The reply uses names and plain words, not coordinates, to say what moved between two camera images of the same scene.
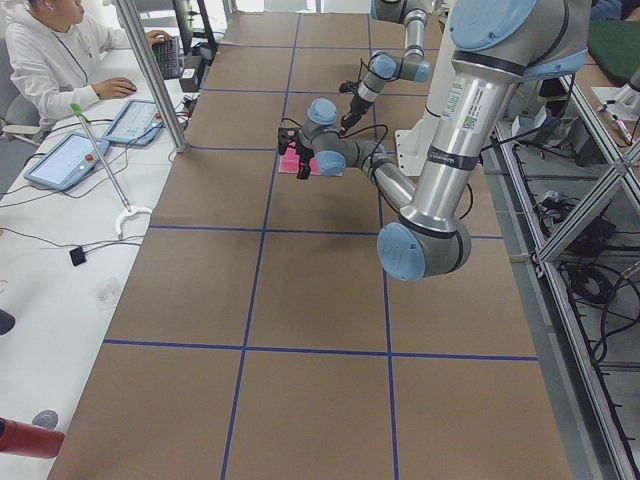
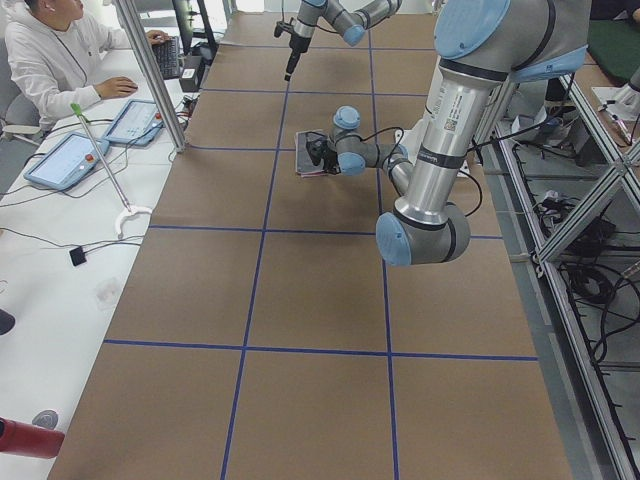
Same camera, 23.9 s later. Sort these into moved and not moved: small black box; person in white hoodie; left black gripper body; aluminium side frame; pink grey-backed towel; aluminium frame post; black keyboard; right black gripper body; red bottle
Moved: pink grey-backed towel; left black gripper body; right black gripper body
Not moved: red bottle; aluminium side frame; aluminium frame post; person in white hoodie; black keyboard; small black box
